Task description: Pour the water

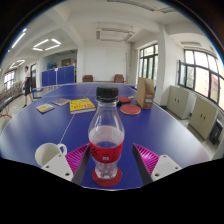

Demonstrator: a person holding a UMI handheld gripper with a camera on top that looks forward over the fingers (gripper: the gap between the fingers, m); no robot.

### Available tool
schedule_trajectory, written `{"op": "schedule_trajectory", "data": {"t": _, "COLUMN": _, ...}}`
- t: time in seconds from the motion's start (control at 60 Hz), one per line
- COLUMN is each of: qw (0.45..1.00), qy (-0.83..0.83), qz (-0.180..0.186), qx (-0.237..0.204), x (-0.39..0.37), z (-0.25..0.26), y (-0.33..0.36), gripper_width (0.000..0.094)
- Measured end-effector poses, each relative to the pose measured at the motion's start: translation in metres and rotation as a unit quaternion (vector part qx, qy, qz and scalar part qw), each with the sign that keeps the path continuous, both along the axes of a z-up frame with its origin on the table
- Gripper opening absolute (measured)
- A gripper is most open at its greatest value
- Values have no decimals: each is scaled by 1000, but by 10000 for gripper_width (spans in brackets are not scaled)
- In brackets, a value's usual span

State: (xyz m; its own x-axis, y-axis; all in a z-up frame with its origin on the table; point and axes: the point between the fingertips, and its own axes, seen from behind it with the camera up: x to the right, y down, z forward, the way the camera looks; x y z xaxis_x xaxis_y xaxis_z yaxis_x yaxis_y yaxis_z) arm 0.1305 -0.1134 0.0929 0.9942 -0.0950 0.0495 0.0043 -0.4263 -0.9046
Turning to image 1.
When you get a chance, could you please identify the brown armchair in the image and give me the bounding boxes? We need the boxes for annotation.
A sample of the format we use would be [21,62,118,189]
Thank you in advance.
[113,73,126,84]
[82,74,95,83]

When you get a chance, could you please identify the red table tennis paddle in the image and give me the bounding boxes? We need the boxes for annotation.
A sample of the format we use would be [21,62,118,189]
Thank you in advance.
[119,103,142,116]
[118,95,133,104]

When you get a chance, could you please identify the person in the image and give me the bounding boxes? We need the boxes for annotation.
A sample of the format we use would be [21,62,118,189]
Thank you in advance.
[20,65,35,109]

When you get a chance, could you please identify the white cabinet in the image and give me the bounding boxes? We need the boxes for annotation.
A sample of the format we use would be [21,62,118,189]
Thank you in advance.
[166,84,191,120]
[188,95,219,141]

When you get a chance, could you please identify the ceiling light strips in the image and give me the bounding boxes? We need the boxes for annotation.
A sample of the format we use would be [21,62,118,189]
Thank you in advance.
[8,28,63,69]

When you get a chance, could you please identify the white mug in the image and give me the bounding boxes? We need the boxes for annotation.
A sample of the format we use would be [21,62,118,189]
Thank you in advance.
[34,142,68,168]

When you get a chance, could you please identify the thin grey book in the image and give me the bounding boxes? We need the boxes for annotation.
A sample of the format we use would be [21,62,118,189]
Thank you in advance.
[51,97,72,107]

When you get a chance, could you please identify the tall black-framed window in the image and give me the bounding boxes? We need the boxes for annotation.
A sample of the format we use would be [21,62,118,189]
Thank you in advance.
[138,43,159,81]

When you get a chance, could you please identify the black box on floor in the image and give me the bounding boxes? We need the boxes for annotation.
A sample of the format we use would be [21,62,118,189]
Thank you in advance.
[208,118,224,146]

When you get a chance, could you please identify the blue table with red legs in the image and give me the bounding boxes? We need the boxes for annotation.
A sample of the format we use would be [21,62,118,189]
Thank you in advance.
[0,96,16,121]

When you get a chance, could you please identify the ceiling air conditioner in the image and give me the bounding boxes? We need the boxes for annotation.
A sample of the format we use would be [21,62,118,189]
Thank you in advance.
[95,28,136,43]

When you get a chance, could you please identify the low bookshelf unit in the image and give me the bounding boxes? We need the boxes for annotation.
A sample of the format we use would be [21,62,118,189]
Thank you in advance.
[0,79,24,104]

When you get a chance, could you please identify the large black-framed window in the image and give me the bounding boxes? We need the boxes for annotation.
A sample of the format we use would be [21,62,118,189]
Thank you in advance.
[177,49,224,111]

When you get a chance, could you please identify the clear red-labelled water bottle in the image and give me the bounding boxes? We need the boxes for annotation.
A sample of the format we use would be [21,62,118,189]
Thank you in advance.
[87,86,126,181]

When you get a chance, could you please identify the blue partition panels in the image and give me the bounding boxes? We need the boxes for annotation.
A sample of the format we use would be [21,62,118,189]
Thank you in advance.
[33,64,76,99]

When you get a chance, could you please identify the dark door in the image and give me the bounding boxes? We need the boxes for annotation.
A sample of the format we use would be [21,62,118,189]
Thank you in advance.
[29,63,38,89]

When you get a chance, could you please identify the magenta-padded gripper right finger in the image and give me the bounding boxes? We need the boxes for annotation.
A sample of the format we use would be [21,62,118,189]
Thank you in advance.
[131,143,183,186]

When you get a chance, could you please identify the brown cardboard box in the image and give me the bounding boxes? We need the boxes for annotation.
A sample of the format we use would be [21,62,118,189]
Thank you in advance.
[135,76,156,110]

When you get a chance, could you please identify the small blue and yellow book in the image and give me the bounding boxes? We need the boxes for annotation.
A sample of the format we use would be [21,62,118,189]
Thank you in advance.
[35,102,56,115]

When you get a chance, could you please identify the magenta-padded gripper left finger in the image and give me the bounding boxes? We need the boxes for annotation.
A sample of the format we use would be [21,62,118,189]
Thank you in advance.
[41,142,92,185]

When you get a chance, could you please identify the small distant window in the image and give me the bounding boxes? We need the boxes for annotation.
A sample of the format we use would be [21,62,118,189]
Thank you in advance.
[3,69,17,91]

